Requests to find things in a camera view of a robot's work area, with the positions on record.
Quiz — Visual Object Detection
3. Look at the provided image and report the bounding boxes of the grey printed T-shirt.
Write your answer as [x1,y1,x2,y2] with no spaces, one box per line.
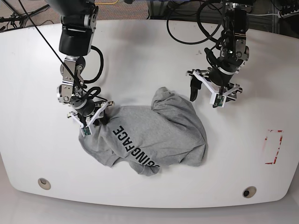
[78,87,207,176]

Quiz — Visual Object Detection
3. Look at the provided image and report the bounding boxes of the right table cable grommet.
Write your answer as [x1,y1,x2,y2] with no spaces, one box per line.
[242,186,256,198]

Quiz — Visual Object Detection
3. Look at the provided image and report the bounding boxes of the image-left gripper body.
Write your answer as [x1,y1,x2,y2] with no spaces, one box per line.
[67,100,114,131]

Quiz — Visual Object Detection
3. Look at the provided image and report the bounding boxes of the red tape rectangle marking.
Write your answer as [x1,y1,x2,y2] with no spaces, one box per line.
[263,130,284,165]

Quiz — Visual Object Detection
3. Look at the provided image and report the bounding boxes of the left table cable grommet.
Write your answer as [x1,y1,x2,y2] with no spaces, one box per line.
[38,178,51,190]

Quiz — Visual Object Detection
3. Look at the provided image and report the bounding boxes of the white cable on floor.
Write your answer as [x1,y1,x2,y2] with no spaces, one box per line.
[249,11,280,18]

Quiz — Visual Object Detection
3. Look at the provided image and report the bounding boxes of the white power strip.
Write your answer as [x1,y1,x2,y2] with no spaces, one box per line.
[278,4,299,19]

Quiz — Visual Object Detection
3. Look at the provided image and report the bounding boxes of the yellow cable on floor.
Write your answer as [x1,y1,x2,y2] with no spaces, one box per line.
[95,0,119,6]

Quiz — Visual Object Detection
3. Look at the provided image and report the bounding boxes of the table cable grommet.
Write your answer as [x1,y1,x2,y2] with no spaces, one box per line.
[242,186,256,198]
[38,178,51,190]

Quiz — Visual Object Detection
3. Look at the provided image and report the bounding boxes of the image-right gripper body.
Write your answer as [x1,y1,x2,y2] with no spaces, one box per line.
[186,67,243,104]

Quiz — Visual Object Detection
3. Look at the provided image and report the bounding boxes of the grey metal frame leg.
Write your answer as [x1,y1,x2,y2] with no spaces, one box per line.
[146,0,170,20]

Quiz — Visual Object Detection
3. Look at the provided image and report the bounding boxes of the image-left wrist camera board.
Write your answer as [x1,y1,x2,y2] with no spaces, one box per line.
[80,126,92,137]

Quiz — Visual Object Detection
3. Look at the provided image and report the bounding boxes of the black tripod legs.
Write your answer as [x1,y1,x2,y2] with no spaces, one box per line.
[0,0,50,32]

